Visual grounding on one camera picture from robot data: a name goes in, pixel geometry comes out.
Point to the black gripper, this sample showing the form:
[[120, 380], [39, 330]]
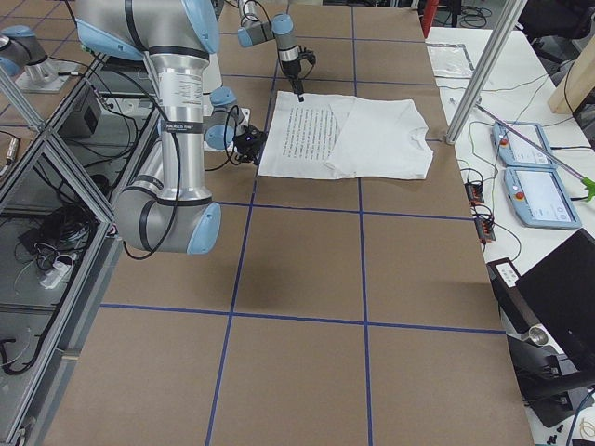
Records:
[[291, 71], [254, 145]]

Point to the white long-sleeve printed shirt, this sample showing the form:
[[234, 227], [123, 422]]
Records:
[[332, 137]]

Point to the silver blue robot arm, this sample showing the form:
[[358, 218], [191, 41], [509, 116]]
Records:
[[257, 27], [168, 206]]

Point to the clear plastic bag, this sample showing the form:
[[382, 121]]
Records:
[[450, 60]]

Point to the red cylinder object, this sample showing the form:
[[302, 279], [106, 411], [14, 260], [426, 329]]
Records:
[[429, 13]]

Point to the upper blue teach pendant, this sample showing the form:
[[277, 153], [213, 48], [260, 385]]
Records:
[[514, 152]]

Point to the blue teach pendant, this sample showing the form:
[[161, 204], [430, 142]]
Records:
[[514, 152], [539, 199]]

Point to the lower blue teach pendant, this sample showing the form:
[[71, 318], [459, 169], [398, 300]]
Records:
[[539, 199]]

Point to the reacher grabber stick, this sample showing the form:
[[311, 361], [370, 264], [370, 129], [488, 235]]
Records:
[[585, 181]]

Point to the black laptop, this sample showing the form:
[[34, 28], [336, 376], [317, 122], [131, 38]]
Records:
[[559, 289]]

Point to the aluminium frame post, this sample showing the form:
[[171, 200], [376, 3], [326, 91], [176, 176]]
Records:
[[498, 38]]

